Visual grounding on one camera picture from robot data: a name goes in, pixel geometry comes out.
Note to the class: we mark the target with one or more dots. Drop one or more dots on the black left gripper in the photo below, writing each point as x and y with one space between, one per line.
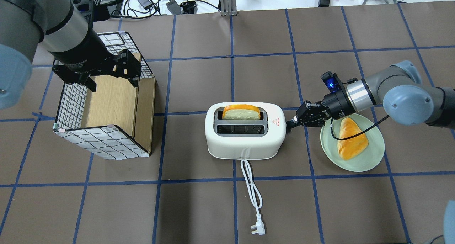
86 49

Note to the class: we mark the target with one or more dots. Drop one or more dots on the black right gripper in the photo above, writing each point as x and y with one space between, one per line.
337 104

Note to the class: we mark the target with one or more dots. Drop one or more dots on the white two-slot toaster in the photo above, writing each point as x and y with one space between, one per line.
248 139

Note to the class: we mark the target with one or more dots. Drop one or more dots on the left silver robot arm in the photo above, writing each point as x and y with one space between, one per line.
65 29

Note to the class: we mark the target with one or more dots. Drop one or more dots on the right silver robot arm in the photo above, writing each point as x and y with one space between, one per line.
397 88

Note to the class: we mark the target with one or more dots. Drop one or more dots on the yellow bread slice in toaster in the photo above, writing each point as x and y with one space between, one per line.
241 112

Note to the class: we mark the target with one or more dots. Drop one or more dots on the yellow bread slice on plate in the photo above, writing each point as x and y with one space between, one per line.
350 148

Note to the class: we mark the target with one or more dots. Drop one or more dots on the light green plate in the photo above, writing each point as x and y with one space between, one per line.
367 159

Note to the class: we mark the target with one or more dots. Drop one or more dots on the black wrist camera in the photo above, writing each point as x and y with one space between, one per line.
332 81

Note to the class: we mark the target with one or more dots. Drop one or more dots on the wire basket with checkered cloth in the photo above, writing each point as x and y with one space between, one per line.
115 121

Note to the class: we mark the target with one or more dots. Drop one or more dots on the aluminium frame post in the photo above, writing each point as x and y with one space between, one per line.
228 8

